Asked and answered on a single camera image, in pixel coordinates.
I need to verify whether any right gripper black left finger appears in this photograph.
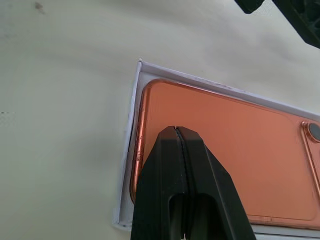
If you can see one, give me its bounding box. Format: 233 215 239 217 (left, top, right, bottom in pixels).
129 125 187 240

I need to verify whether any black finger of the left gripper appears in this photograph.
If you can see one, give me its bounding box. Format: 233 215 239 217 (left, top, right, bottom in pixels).
274 0 320 50
234 0 264 14

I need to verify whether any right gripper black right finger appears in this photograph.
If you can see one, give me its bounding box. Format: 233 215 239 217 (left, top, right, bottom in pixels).
175 125 257 240

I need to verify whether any orange smartphone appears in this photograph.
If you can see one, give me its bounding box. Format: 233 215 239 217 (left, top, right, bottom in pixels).
130 78 320 222

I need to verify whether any white phone box tray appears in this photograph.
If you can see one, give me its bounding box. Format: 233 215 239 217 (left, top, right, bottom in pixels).
110 58 320 240

